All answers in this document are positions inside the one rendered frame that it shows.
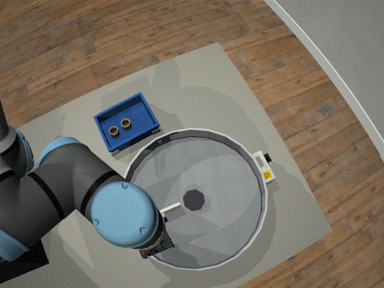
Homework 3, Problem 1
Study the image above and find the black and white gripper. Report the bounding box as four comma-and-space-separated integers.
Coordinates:
139, 231, 175, 259

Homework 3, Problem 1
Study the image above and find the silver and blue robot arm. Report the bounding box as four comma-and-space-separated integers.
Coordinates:
0, 100, 166, 262

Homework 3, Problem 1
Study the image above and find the bronze bushing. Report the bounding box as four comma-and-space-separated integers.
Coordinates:
109, 126, 119, 138
121, 119, 131, 130

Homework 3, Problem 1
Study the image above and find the blue crate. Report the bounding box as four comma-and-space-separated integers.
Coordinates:
95, 92, 161, 156

